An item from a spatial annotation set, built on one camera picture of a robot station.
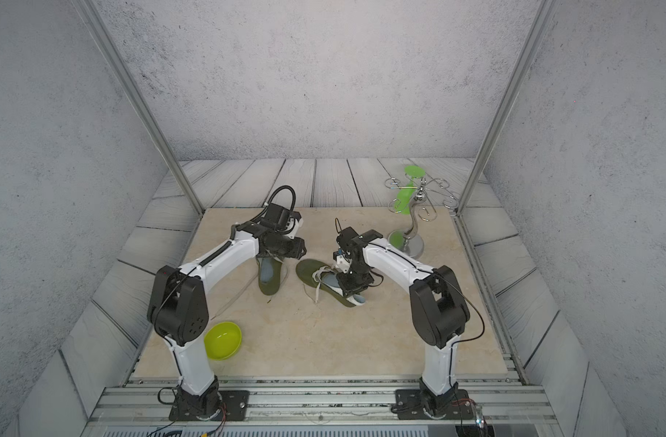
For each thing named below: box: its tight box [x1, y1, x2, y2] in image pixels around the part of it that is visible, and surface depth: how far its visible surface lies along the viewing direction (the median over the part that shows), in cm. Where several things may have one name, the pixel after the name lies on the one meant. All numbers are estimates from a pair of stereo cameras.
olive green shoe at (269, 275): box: [255, 255, 283, 296], surface depth 98 cm
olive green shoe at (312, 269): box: [295, 258, 366, 308], surface depth 91 cm
